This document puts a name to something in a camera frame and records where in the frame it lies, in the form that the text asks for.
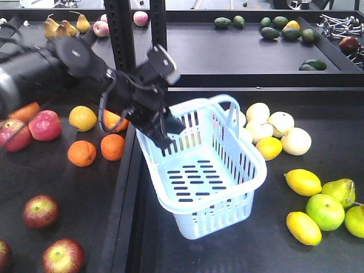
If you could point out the orange front right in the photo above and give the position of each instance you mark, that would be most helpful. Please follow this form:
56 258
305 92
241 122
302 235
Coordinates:
112 147

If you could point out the large orange back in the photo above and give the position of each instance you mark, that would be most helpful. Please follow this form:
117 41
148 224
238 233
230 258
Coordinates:
112 122

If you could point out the green apple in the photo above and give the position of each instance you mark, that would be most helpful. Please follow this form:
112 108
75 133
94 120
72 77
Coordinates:
326 211

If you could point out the red yellow apple left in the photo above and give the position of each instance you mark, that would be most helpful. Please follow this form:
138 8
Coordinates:
41 212

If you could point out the black wooden fruit display stand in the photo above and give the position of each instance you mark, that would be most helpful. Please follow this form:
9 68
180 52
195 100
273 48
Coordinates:
111 207

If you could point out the pink red apple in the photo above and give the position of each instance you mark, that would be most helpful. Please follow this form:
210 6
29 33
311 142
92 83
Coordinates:
45 126
15 135

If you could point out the red yellow apple front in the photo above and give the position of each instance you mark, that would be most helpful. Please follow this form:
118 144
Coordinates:
64 255

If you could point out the light blue plastic basket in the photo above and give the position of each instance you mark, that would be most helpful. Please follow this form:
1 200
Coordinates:
207 176

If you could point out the pink red apple left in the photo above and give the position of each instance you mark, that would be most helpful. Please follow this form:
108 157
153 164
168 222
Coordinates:
15 135

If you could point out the yellow lemon right lower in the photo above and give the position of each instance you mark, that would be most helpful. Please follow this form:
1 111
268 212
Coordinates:
303 228

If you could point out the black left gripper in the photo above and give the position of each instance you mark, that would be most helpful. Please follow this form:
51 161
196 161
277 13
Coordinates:
149 112

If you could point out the red yellow apple middle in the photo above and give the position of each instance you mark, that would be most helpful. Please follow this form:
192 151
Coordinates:
6 257

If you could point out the yellow lemon right upper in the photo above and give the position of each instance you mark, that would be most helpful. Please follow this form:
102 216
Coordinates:
303 182

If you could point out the pink red apple right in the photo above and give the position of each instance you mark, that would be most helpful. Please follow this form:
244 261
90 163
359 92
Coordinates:
45 126

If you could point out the yellow orange citrus fruit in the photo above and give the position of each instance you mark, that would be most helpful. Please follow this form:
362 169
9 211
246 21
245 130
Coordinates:
82 118

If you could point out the red yellow apple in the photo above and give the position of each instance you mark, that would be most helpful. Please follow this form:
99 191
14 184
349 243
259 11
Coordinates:
6 257
64 255
41 212

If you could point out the small orange near apples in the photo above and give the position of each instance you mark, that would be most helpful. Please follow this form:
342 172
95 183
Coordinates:
82 153

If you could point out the orange behind pink apples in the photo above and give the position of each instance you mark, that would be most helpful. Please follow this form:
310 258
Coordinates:
25 113

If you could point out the yellow lemon near melons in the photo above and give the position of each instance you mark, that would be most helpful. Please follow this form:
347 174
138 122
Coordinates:
269 147

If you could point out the green pear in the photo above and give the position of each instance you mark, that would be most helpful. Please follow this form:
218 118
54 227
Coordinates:
342 190

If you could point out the black upright shelf post right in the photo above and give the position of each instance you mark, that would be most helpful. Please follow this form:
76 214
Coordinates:
158 22

